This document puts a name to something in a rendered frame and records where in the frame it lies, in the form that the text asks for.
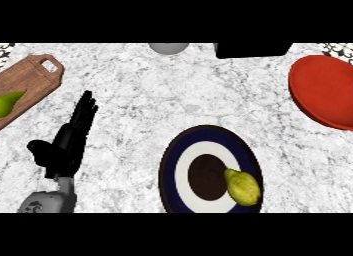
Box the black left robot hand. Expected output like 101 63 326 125
25 89 100 180

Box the blue and white plate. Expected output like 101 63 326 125
156 124 264 214

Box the red bowl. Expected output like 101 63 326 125
286 54 353 132

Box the green pear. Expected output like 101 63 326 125
0 90 26 119

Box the wooden cutting board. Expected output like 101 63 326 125
0 54 65 140

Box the grey round object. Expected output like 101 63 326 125
147 42 190 56

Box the black appliance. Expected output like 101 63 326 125
212 42 293 60

